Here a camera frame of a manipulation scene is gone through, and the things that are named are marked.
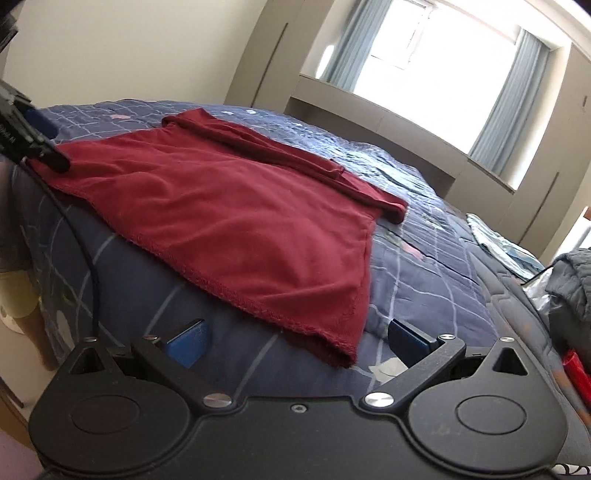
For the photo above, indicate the grey quilted mattress pad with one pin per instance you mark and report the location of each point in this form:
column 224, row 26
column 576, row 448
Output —
column 517, row 323

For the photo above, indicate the beige wardrobe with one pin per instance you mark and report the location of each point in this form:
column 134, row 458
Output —
column 268, row 60
column 554, row 161

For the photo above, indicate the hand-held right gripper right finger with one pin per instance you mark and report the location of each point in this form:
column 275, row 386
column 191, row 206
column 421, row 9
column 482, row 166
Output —
column 408, row 344

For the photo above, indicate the blue-grey curtain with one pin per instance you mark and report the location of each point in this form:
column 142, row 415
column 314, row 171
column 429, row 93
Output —
column 512, row 106
column 355, row 41

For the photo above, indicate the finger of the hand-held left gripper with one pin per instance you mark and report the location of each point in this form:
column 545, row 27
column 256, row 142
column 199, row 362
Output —
column 41, row 124
column 51, row 157

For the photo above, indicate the light blue cloth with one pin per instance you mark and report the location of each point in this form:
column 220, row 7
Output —
column 503, row 251

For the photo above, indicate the window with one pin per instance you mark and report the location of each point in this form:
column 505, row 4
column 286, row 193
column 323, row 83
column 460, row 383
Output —
column 438, row 69

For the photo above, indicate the red knit sweater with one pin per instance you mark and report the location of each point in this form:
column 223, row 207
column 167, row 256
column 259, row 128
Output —
column 221, row 207

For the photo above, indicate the beige window cabinet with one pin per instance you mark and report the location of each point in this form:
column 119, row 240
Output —
column 392, row 134

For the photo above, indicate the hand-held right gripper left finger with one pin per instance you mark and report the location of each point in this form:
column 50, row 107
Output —
column 189, row 344

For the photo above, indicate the red packet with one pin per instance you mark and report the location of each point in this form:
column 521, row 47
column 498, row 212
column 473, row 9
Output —
column 579, row 376

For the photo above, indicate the grey padded jacket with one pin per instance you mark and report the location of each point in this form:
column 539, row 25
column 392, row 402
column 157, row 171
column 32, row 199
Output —
column 572, row 286

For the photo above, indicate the silver foil bag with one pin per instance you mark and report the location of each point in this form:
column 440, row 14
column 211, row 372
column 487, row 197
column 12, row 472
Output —
column 538, row 295

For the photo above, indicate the blue checked quilt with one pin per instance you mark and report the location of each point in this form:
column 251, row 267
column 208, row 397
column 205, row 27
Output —
column 415, row 277

